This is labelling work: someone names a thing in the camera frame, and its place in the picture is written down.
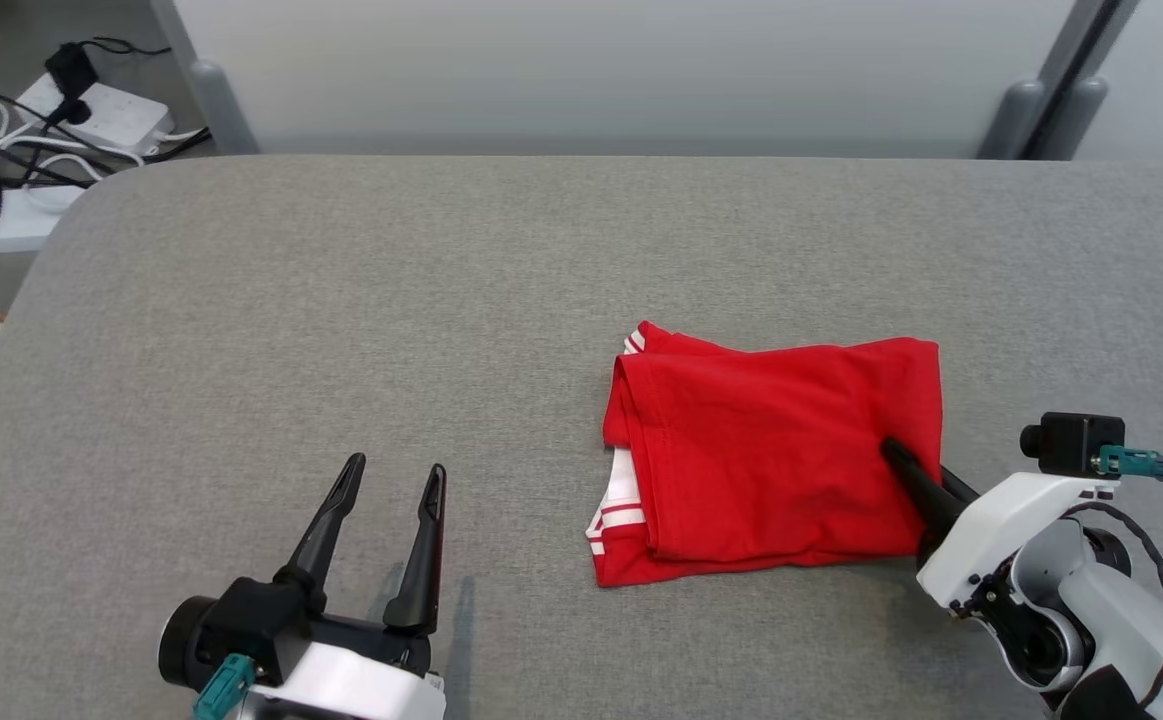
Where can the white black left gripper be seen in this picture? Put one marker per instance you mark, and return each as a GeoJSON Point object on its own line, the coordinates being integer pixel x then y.
{"type": "Point", "coordinates": [371, 680]}

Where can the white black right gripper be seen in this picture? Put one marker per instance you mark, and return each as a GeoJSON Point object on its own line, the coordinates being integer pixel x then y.
{"type": "Point", "coordinates": [1001, 520]}

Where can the red jersey with navy lettering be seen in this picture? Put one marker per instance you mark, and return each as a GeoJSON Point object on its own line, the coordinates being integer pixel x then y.
{"type": "Point", "coordinates": [771, 450]}

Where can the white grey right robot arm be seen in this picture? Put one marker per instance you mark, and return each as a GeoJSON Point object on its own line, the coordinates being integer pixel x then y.
{"type": "Point", "coordinates": [1121, 620]}

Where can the grey fabric upholstered surface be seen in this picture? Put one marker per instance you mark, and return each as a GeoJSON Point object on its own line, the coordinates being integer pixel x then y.
{"type": "Point", "coordinates": [341, 300]}

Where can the white flat power strip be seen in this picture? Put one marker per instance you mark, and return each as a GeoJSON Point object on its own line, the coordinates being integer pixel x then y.
{"type": "Point", "coordinates": [1, 220]}

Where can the black plug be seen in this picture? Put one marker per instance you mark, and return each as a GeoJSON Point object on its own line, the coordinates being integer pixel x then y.
{"type": "Point", "coordinates": [73, 110]}

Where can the black power adapter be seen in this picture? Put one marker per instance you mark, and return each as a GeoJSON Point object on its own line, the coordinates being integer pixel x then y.
{"type": "Point", "coordinates": [71, 70]}

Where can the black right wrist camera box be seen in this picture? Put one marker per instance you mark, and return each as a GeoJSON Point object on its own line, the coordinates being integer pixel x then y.
{"type": "Point", "coordinates": [1076, 442]}

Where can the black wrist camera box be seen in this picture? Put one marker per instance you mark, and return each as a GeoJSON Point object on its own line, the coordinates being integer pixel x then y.
{"type": "Point", "coordinates": [1076, 442]}
{"type": "Point", "coordinates": [256, 625]}

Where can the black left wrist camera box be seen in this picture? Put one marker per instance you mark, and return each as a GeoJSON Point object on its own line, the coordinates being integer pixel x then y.
{"type": "Point", "coordinates": [256, 625]}

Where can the grey paired partition post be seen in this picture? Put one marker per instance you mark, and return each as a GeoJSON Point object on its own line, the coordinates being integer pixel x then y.
{"type": "Point", "coordinates": [1081, 115]}
{"type": "Point", "coordinates": [1013, 120]}

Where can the grey single partition post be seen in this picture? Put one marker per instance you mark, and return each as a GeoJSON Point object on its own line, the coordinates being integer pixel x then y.
{"type": "Point", "coordinates": [216, 105]}

